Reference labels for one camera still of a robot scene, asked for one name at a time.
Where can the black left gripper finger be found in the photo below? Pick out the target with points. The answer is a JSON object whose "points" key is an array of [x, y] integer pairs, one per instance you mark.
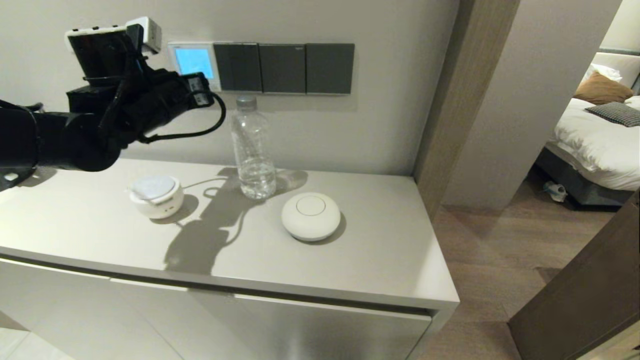
{"points": [[197, 82], [204, 98]]}

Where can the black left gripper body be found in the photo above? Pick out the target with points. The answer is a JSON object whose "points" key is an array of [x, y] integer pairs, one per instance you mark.
{"points": [[155, 100]]}

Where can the white wall thermostat panel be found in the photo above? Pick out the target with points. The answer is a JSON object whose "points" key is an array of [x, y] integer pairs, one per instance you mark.
{"points": [[195, 60]]}

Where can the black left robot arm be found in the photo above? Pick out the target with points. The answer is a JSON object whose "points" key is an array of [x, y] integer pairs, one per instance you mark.
{"points": [[55, 140]]}

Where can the clear plastic water bottle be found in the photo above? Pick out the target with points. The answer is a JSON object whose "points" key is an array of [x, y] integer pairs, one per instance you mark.
{"points": [[254, 150]]}

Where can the white round device grey lid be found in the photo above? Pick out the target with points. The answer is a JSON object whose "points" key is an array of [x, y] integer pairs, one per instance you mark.
{"points": [[157, 202]]}

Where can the white round puck device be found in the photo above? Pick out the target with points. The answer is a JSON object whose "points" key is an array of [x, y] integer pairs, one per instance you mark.
{"points": [[310, 218]]}

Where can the black device with white label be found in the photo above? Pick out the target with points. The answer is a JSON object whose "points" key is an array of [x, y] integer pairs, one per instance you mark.
{"points": [[10, 181]]}

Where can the grey cabinet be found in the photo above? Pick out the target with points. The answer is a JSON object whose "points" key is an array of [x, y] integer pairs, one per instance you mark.
{"points": [[300, 287]]}

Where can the grey cabinet door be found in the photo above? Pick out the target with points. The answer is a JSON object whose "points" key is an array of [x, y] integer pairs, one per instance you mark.
{"points": [[65, 310], [325, 332]]}

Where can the light shoe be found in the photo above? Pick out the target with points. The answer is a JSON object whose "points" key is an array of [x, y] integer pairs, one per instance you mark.
{"points": [[556, 192]]}

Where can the dark bed base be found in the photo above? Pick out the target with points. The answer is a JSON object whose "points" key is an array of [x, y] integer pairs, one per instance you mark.
{"points": [[580, 190]]}

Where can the bed with white duvet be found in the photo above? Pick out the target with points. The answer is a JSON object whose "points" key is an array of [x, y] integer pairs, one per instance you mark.
{"points": [[595, 145]]}

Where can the brown pillow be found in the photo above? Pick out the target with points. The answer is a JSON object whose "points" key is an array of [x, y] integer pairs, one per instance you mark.
{"points": [[602, 91]]}

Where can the black white checked pillow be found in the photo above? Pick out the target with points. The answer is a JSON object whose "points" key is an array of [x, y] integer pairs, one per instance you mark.
{"points": [[617, 115]]}

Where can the beige padded headboard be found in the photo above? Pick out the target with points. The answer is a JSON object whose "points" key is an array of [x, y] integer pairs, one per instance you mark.
{"points": [[622, 62]]}

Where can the dark brown wooden door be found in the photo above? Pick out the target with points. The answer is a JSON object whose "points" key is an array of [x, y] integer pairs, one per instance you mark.
{"points": [[590, 300]]}

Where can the dark grey triple wall switch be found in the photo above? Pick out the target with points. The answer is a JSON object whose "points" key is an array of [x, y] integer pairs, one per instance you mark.
{"points": [[237, 67]]}

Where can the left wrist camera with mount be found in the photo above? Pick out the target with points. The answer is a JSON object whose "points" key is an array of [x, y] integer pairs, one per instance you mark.
{"points": [[100, 50]]}

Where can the dark grey single wall switch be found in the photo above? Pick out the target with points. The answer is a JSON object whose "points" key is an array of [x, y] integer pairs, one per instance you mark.
{"points": [[281, 68], [330, 69]]}

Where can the brown wooden door frame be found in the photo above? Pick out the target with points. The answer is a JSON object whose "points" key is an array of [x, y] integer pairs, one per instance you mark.
{"points": [[460, 100]]}

